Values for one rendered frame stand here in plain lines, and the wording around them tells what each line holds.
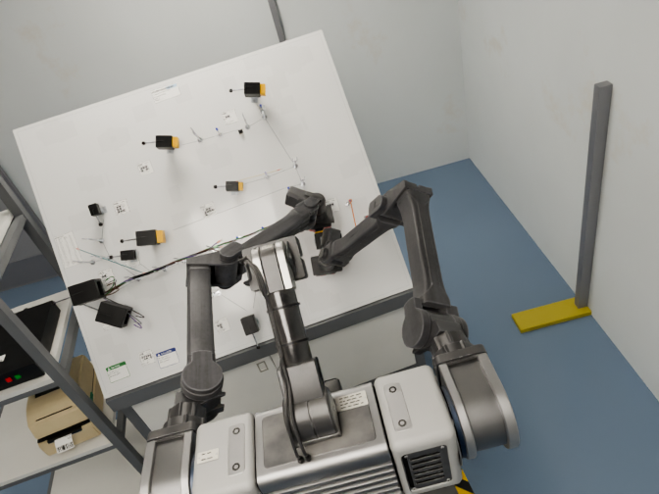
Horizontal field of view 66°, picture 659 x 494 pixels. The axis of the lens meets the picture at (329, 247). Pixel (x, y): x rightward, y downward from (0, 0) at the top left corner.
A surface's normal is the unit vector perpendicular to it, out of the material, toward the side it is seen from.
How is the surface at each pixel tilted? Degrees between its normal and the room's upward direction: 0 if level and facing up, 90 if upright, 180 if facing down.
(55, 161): 51
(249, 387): 90
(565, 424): 0
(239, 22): 90
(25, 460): 0
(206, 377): 24
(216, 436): 0
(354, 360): 90
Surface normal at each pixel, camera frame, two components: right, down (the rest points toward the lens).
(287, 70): 0.05, -0.04
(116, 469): -0.23, -0.76
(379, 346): 0.25, 0.56
